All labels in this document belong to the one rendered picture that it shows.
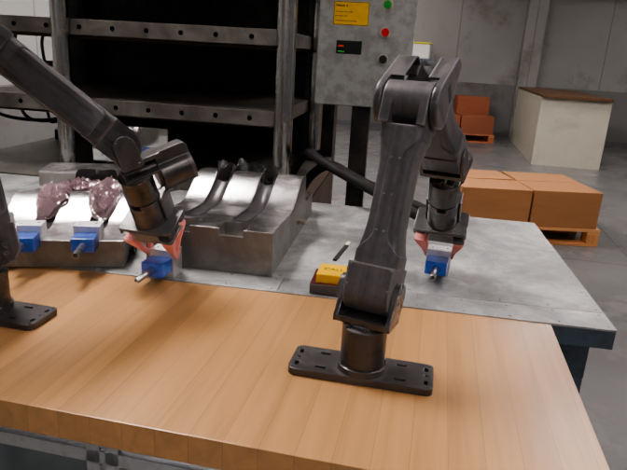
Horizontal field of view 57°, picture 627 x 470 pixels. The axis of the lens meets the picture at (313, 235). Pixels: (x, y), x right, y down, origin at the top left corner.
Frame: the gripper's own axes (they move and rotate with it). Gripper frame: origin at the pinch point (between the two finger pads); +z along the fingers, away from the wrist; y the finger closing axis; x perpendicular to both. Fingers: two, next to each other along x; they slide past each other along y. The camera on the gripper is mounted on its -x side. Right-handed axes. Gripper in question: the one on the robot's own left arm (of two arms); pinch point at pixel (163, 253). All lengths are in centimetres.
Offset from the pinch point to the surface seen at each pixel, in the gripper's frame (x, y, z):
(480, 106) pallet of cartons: -788, -96, 485
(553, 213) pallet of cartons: -261, -130, 220
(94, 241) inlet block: 2.1, 12.5, -3.1
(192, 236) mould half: -5.8, -3.5, 0.9
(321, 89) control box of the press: -94, -9, 23
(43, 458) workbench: 26, 32, 48
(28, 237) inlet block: 5.3, 23.5, -5.8
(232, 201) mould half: -25.7, -3.6, 9.8
